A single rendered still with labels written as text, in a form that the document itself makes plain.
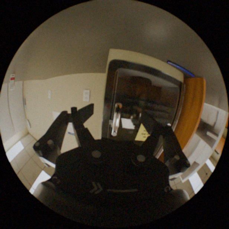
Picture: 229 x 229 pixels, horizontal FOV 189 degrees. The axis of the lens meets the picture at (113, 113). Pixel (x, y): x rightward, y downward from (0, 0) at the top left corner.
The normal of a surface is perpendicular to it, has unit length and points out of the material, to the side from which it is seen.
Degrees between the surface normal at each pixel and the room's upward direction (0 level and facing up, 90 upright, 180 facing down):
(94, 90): 90
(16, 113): 90
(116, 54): 90
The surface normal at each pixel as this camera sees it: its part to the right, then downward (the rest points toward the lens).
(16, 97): 0.99, 0.14
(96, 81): -0.07, 0.30
